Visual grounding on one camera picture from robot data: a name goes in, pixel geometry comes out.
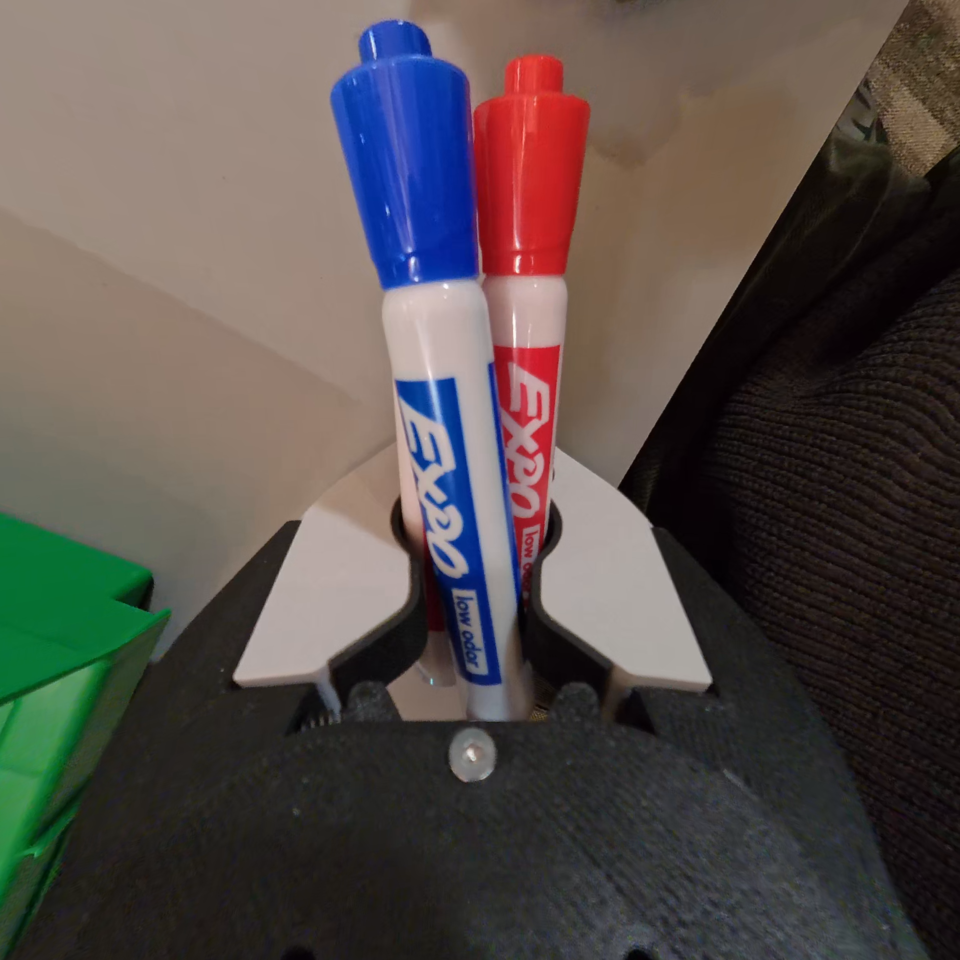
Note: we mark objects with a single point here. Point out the blue dry-erase marker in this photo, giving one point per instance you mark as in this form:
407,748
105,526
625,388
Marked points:
431,315

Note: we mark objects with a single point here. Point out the green plastic bin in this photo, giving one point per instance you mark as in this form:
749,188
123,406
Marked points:
60,712

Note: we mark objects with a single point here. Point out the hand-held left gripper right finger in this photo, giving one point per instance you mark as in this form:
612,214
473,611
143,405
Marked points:
630,607

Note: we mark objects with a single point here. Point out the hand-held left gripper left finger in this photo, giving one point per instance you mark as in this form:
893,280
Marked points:
322,615

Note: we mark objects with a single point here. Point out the red dry-erase marker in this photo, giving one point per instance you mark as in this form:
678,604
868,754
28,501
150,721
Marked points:
436,652
529,225

